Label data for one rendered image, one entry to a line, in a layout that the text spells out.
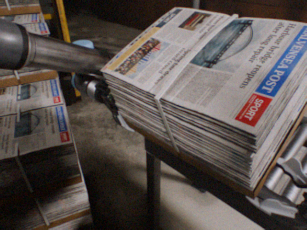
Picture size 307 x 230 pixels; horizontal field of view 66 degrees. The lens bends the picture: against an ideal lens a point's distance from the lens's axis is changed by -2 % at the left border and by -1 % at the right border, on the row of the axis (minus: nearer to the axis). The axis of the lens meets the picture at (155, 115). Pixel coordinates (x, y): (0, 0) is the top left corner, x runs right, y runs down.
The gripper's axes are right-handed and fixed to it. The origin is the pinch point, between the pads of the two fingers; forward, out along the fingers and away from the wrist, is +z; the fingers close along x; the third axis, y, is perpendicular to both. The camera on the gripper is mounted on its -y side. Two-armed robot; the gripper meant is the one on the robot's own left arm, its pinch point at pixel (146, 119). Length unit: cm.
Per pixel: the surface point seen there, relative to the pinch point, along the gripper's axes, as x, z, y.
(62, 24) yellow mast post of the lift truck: 58, -174, -34
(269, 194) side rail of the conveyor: 7.5, 36.6, -21.5
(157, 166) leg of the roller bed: 0.1, -8.4, -40.2
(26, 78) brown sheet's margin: -9, -82, -8
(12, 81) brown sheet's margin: -15, -85, -6
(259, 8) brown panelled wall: 299, -98, -137
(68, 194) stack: -33, -27, -32
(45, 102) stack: -12, -58, -11
